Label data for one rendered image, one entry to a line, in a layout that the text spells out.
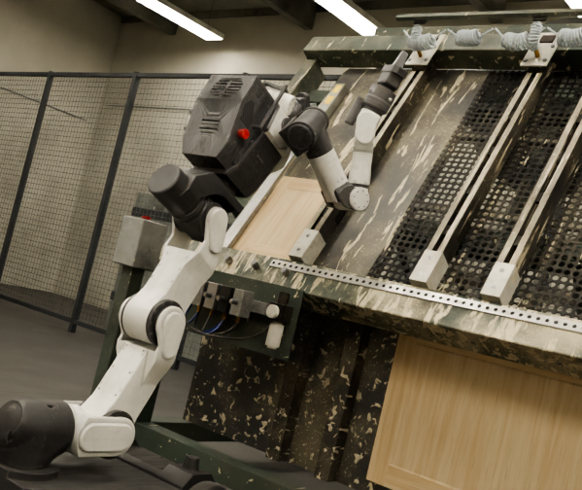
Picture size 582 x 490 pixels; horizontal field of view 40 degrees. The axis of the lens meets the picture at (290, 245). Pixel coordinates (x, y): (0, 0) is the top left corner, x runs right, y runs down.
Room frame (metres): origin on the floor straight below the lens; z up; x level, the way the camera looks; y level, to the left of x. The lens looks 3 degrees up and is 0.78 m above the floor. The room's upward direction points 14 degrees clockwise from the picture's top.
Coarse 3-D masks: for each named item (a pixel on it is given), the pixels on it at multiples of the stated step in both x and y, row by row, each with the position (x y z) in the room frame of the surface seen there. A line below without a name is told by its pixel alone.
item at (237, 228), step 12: (336, 84) 3.41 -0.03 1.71; (336, 96) 3.36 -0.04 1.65; (324, 108) 3.34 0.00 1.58; (300, 156) 3.25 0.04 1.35; (288, 168) 3.20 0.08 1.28; (276, 180) 3.16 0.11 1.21; (264, 192) 3.13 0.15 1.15; (252, 204) 3.12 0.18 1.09; (240, 216) 3.10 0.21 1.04; (252, 216) 3.09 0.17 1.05; (240, 228) 3.05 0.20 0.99; (228, 240) 3.03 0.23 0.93
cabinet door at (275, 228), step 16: (272, 192) 3.14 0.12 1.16; (288, 192) 3.11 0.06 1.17; (304, 192) 3.07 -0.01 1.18; (320, 192) 3.03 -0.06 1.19; (272, 208) 3.08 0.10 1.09; (288, 208) 3.05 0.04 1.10; (304, 208) 3.01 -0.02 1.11; (256, 224) 3.06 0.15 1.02; (272, 224) 3.03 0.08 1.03; (288, 224) 2.99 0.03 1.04; (304, 224) 2.95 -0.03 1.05; (240, 240) 3.04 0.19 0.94; (256, 240) 3.01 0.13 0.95; (272, 240) 2.97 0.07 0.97; (288, 240) 2.93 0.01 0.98; (272, 256) 2.91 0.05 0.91; (288, 256) 2.87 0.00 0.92
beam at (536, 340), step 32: (160, 256) 3.13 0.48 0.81; (256, 256) 2.90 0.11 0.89; (320, 288) 2.66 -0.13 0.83; (352, 288) 2.60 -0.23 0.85; (416, 288) 2.49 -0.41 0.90; (352, 320) 2.65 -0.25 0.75; (384, 320) 2.52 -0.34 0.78; (416, 320) 2.41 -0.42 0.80; (448, 320) 2.36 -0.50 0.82; (480, 320) 2.31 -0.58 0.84; (512, 320) 2.27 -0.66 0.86; (576, 320) 2.18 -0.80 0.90; (480, 352) 2.36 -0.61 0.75; (512, 352) 2.26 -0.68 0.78; (544, 352) 2.17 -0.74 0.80; (576, 352) 2.12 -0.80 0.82
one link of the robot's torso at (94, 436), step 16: (80, 416) 2.23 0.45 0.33; (96, 416) 2.25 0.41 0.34; (80, 432) 2.20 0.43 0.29; (96, 432) 2.23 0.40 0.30; (112, 432) 2.28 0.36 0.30; (128, 432) 2.33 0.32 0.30; (80, 448) 2.21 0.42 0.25; (96, 448) 2.25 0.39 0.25; (112, 448) 2.29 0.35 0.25; (128, 448) 2.35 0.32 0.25
